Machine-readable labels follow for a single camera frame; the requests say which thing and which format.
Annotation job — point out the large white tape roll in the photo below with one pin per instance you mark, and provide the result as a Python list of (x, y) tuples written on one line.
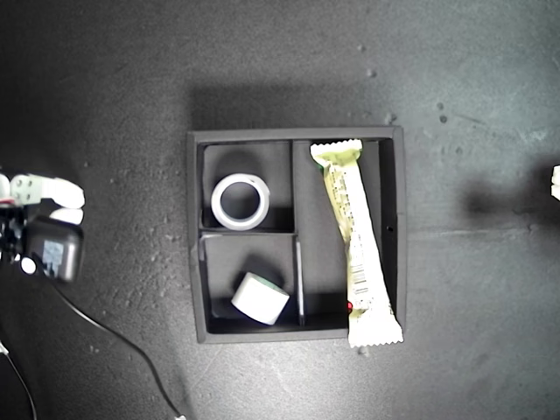
[(215, 203)]

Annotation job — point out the pale yellow snack bar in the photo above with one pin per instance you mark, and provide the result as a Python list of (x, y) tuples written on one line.
[(356, 240)]

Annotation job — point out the small white tape roll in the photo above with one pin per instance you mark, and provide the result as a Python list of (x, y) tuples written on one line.
[(258, 302)]

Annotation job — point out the black compartment tray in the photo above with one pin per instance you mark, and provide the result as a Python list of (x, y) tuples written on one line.
[(254, 258)]

